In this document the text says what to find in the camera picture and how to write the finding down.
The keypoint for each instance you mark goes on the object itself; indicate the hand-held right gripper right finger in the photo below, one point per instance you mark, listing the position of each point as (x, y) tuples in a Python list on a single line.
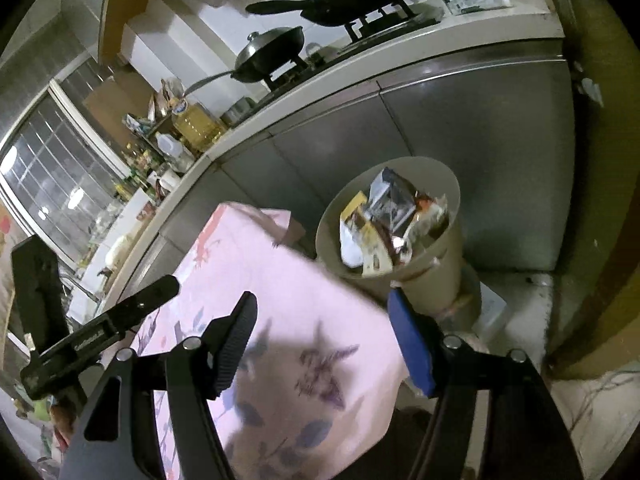
[(410, 340)]

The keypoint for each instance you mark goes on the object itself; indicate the steel bowl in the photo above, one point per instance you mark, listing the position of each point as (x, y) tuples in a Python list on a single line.
[(237, 111)]

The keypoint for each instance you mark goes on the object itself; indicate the beige trash bin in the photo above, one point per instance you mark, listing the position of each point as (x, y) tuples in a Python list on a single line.
[(440, 270)]

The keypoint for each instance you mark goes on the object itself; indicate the white tissue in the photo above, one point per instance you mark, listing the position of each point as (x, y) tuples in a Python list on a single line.
[(350, 251)]

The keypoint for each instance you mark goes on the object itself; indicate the orange clear snack packet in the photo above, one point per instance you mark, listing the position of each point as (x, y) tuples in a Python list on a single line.
[(425, 229)]

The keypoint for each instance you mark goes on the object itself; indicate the white plastic jug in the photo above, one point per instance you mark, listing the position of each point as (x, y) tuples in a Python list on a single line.
[(170, 149)]

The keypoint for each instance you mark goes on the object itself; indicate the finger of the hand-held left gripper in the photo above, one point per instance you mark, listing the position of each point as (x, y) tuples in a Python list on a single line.
[(145, 297)]

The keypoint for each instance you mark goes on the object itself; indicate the orange-brown wrapper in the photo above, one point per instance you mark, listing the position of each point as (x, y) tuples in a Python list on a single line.
[(428, 205)]

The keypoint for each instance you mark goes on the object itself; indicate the black wok with lid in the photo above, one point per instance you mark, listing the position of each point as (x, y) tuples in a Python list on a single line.
[(275, 52)]

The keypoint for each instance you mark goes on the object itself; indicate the yellow cooking oil bottle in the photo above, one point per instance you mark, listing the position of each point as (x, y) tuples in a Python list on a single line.
[(197, 122)]

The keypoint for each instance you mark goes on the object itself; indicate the brown carton with pink label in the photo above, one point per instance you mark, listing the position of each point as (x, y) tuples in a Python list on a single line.
[(385, 241)]

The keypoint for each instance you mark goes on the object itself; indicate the kitchen counter with grey cabinets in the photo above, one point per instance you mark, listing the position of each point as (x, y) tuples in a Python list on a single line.
[(450, 110)]

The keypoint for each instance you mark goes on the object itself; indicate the gas stove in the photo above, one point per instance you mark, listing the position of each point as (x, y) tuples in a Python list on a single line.
[(370, 28)]

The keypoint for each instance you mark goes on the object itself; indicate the white box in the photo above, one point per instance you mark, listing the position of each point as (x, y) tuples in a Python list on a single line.
[(492, 310)]

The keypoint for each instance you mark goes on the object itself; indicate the group of condiment bottles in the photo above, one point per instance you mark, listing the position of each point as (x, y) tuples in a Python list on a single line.
[(142, 165)]

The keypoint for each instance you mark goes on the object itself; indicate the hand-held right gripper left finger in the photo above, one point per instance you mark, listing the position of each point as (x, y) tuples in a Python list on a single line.
[(235, 345)]

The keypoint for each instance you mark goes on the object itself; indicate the pink printed tablecloth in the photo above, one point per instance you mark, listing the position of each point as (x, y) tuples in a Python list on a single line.
[(300, 300)]

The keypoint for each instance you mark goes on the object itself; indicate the yellow snack packet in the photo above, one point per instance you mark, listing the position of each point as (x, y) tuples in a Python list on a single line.
[(354, 207)]

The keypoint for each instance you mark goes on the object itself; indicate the kitchen window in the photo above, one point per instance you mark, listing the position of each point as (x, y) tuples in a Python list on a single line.
[(50, 170)]

